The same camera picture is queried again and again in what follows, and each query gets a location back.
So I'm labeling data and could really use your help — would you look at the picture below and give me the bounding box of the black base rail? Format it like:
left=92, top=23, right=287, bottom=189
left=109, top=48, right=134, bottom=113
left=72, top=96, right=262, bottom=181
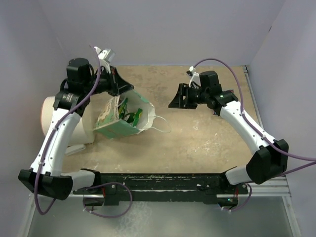
left=73, top=173, right=248, bottom=206

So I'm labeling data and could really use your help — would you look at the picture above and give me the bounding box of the white paper roll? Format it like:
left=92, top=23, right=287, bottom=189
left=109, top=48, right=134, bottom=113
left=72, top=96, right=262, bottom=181
left=40, top=96, right=96, bottom=156

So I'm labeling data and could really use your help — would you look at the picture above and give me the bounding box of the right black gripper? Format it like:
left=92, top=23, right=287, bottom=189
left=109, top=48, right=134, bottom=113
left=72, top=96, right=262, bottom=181
left=168, top=83, right=209, bottom=110

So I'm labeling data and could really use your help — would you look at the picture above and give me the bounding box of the green patterned paper bag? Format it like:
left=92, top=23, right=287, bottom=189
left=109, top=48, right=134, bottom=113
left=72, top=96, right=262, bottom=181
left=94, top=90, right=171, bottom=139

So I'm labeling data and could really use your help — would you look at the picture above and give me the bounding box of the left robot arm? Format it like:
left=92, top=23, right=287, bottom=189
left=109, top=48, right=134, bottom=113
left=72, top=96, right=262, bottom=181
left=18, top=58, right=134, bottom=200

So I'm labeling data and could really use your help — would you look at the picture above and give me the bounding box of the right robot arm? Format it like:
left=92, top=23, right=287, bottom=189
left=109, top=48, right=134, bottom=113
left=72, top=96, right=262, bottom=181
left=168, top=67, right=289, bottom=193

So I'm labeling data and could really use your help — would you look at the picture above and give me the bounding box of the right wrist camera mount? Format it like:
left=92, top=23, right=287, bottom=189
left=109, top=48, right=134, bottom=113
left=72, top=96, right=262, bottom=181
left=186, top=66, right=200, bottom=87

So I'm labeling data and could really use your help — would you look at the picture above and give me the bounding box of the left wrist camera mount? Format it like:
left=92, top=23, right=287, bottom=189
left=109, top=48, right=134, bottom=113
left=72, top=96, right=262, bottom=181
left=94, top=46, right=115, bottom=71

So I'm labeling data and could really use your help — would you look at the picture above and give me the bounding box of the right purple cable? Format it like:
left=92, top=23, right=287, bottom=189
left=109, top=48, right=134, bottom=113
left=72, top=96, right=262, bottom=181
left=194, top=58, right=316, bottom=178

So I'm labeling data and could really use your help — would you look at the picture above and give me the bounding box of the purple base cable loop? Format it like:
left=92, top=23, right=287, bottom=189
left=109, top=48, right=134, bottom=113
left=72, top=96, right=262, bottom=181
left=82, top=182, right=134, bottom=219

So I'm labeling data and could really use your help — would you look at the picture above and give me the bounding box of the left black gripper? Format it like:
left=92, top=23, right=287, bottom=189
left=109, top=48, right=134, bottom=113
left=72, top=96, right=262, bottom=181
left=83, top=66, right=134, bottom=97

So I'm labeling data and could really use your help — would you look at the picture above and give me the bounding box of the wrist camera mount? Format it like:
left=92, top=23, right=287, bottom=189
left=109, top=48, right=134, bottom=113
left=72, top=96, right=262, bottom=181
left=94, top=46, right=115, bottom=71
left=186, top=66, right=200, bottom=87

